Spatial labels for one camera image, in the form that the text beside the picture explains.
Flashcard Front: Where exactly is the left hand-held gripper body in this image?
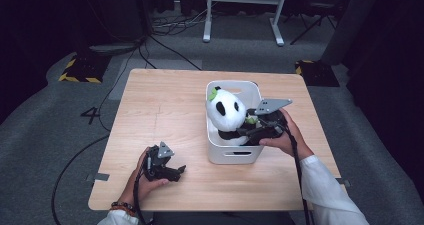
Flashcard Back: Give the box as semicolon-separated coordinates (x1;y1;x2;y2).
143;141;175;182

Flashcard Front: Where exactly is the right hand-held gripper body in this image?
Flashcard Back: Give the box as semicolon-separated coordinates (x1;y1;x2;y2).
254;98;294;140

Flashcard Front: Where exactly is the panda plush toy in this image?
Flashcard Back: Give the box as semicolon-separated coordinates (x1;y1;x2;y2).
205;85;259;147

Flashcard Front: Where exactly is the white plastic storage bin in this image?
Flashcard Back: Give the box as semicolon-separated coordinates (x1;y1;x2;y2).
205;80;265;165

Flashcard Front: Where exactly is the person's right hand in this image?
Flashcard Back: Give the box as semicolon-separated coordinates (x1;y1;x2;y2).
259;108;314;161

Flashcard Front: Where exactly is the person's left hand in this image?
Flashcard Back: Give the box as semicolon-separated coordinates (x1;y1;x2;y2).
119;147;170;209

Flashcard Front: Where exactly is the grey tape strip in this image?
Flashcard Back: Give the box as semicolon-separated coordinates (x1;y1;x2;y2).
85;172;111;183
334;177;352;188

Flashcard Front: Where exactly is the black tripod stand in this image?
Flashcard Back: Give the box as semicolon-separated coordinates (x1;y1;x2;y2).
289;0;338;46

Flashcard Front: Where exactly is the grey flat stand base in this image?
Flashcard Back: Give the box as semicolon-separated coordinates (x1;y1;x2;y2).
88;41;146;57

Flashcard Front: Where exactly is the grey curtain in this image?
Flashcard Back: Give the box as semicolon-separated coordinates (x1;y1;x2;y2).
319;0;383;66

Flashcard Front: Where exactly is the left hand-held gripper cable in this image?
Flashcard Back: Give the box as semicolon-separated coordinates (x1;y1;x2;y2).
132;156;151;225

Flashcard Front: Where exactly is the hand-held gripper cable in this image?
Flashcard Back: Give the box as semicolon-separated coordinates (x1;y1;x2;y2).
276;123;316;225
132;156;151;225

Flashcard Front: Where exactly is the right hand-held gripper cable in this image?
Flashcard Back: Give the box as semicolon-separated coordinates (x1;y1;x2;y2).
276;123;316;225

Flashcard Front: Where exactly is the dark bead bracelet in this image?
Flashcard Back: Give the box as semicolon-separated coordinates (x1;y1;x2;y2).
110;201;137;217

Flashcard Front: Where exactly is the black yellow striped base plate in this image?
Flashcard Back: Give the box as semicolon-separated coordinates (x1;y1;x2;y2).
58;53;113;84
294;59;341;88

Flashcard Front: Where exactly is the thin black floor cable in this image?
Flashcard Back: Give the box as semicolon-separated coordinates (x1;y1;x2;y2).
97;34;149;133

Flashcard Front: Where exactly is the thick black floor cable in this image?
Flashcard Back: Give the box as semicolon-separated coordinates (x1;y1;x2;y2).
50;133;112;225

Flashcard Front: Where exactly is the bundle of floor cables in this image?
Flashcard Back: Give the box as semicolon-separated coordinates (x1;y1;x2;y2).
151;9;209;37

